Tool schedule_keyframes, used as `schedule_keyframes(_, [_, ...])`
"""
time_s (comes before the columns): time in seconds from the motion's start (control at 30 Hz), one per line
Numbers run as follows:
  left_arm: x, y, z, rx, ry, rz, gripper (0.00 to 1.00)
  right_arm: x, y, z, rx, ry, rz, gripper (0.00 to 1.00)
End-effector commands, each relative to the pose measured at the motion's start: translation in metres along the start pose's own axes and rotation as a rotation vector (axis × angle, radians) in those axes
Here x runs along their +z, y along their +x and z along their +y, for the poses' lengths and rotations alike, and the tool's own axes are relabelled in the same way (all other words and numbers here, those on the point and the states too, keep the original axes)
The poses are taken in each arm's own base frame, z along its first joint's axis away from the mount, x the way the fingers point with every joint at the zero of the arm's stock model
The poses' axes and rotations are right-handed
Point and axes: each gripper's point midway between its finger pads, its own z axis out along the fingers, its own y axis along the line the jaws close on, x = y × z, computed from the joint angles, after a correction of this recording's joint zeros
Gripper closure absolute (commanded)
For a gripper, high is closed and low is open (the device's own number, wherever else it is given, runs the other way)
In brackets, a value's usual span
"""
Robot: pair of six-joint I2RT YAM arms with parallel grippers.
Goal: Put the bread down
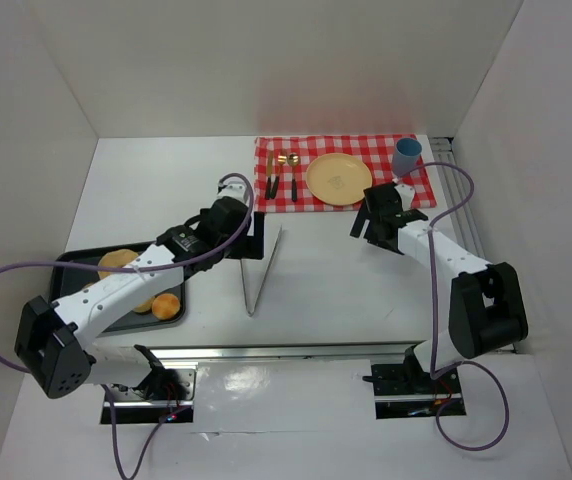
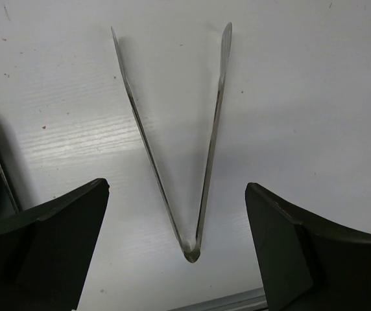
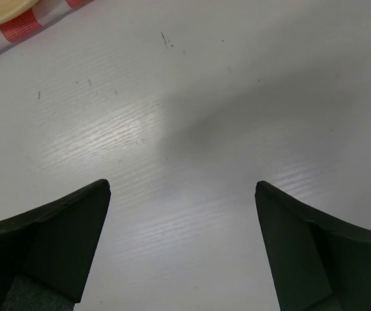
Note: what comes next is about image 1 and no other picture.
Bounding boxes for black baking tray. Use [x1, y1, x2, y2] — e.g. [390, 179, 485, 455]
[48, 242, 186, 335]

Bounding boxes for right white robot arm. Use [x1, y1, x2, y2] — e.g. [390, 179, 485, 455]
[350, 183, 528, 393]

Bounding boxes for small pale round bread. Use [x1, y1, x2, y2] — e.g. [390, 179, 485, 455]
[133, 297, 155, 314]

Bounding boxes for black handled fork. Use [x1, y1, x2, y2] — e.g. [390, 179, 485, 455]
[271, 150, 288, 199]

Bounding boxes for metal tongs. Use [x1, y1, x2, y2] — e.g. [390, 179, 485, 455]
[239, 224, 283, 317]

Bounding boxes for black handled spoon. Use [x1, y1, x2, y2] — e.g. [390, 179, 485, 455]
[287, 152, 300, 203]

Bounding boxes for blue cup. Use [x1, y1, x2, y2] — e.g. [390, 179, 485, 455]
[392, 137, 422, 177]

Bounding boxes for yellow plate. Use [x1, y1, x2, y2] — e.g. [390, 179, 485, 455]
[305, 153, 373, 206]

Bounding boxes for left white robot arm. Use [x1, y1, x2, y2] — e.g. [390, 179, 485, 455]
[15, 174, 263, 399]

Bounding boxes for round golden bun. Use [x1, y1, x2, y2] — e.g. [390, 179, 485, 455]
[151, 293, 181, 321]

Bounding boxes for metal rail right side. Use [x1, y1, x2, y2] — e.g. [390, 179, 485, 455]
[429, 137, 520, 354]

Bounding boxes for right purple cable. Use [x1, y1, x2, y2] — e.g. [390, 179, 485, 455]
[395, 162, 510, 453]

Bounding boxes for metal rail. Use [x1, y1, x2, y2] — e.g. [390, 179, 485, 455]
[90, 341, 467, 362]
[429, 137, 520, 354]

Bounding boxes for black handled knife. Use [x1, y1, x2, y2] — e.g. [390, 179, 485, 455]
[264, 151, 274, 200]

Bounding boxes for metal rail front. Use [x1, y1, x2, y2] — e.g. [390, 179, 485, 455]
[90, 341, 467, 362]

